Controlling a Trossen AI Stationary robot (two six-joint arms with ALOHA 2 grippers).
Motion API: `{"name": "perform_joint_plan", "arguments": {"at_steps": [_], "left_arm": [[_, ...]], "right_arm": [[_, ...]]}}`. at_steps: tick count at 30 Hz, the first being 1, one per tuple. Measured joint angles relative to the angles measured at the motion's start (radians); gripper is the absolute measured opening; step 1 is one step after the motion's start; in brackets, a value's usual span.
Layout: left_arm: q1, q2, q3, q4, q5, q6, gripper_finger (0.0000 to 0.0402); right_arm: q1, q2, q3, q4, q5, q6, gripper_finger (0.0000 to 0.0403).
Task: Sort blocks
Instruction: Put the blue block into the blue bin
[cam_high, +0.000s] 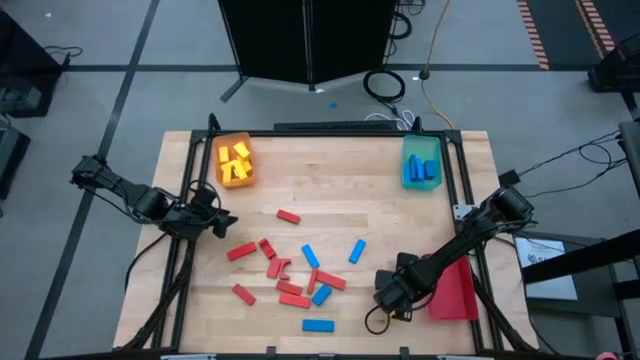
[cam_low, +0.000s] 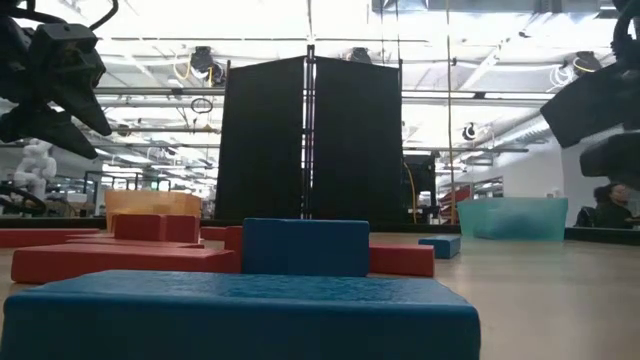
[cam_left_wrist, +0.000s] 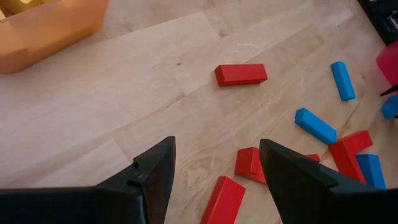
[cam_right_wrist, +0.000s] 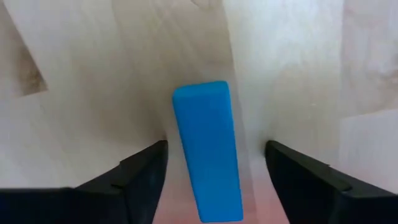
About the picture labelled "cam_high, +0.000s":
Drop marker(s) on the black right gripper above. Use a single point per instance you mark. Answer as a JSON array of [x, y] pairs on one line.
[[405, 287]]

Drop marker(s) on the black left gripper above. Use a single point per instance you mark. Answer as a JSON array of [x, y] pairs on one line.
[[195, 220]]

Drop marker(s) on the orange plastic bin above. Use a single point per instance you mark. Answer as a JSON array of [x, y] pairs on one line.
[[235, 185]]

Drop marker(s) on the yellow wooden block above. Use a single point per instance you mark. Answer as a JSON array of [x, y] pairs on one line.
[[227, 172], [248, 166], [224, 154], [241, 150], [239, 170]]

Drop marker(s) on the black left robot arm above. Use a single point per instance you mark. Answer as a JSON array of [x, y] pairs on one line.
[[135, 197]]

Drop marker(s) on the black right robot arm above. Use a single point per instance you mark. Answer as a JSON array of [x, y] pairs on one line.
[[465, 240]]

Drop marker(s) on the red plastic bin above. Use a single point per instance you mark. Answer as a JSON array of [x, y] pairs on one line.
[[457, 295]]

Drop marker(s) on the black flat bar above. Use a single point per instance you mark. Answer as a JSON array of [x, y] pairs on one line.
[[335, 125]]

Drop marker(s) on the white paper sheet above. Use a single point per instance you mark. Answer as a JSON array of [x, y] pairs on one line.
[[552, 291]]

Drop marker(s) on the teal plastic bin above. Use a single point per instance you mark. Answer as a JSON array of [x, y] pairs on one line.
[[420, 145]]

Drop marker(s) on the black power adapter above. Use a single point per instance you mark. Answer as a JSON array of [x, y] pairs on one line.
[[509, 178]]

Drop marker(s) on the black folding partition screen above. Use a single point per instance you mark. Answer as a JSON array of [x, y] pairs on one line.
[[310, 40]]

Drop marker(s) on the red tape roll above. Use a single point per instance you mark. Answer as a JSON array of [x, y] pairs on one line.
[[608, 356]]

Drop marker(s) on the black equipment box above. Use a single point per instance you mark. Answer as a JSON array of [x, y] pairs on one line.
[[10, 160]]

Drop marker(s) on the black cabinet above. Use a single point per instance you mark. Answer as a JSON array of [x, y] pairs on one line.
[[25, 60]]

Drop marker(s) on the black equipment case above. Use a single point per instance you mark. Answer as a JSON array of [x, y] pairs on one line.
[[617, 70]]

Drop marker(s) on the black striped floor mat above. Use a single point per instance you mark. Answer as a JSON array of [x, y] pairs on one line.
[[560, 25]]

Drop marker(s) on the black side table frame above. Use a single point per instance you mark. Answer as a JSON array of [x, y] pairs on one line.
[[575, 260]]

